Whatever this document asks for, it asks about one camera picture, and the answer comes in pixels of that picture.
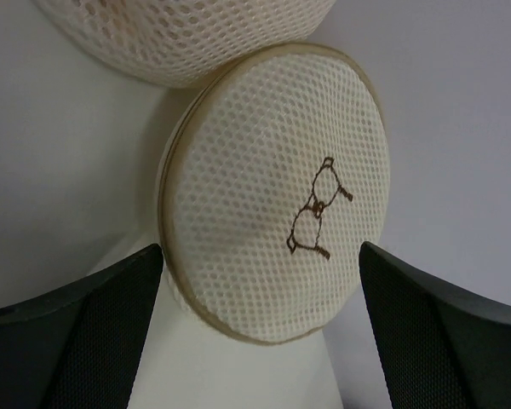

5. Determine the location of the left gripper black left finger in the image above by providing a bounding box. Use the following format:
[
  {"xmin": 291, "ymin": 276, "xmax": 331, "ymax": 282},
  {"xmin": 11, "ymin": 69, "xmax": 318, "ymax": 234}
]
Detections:
[{"xmin": 0, "ymin": 244, "xmax": 162, "ymax": 408}]

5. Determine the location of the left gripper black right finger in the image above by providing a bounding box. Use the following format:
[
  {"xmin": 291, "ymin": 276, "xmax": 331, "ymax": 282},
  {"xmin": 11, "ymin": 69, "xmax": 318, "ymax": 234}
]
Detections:
[{"xmin": 359, "ymin": 242, "xmax": 511, "ymax": 409}]

